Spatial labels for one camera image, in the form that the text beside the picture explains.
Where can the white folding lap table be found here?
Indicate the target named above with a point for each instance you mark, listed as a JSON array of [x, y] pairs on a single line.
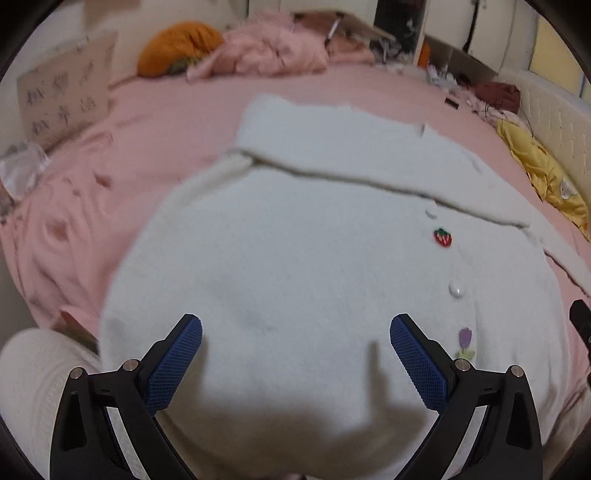
[[360, 25]]

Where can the white wardrobe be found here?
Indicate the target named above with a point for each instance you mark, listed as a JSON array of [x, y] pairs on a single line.
[[489, 27]]

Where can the white fluffy cardigan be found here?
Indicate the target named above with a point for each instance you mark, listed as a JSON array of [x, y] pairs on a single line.
[[277, 277]]

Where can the clutter of small things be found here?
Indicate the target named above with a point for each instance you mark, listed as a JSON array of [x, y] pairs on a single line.
[[438, 76]]

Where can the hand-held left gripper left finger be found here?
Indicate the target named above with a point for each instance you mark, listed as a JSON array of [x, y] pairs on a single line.
[[175, 360]]

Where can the yellow printed pillow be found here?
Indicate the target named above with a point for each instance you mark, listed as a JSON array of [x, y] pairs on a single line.
[[545, 175]]

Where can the crumpled pink duvet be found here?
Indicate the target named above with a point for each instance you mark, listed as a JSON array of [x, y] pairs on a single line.
[[268, 50]]

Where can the pink bed sheet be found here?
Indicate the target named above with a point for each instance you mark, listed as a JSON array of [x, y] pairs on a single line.
[[161, 124]]

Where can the dark red cloth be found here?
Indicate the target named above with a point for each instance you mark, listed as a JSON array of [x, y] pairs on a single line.
[[496, 94]]

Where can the clear plastic bag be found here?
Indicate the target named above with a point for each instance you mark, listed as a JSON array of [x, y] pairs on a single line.
[[23, 166]]

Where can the brown paper bag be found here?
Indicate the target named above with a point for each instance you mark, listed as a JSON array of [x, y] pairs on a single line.
[[64, 92]]

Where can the cream padded headboard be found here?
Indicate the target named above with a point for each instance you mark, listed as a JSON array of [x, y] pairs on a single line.
[[554, 110]]

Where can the orange pillow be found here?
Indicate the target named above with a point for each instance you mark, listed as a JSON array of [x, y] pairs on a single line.
[[175, 46]]

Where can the dark open closet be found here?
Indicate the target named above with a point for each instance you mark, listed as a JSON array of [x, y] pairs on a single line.
[[397, 23]]

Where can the orange bottle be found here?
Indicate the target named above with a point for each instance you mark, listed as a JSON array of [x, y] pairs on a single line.
[[424, 55]]

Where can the window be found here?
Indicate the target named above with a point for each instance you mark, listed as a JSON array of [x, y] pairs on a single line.
[[549, 55]]

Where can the small black box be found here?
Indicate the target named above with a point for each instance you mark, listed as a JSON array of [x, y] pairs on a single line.
[[451, 103]]

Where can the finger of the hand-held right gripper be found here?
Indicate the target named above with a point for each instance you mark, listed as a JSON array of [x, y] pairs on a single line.
[[581, 318]]

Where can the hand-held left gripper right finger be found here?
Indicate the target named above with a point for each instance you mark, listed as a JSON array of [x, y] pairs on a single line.
[[418, 360]]

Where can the person's white knit trouser leg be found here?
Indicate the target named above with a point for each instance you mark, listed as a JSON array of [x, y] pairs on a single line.
[[32, 369]]

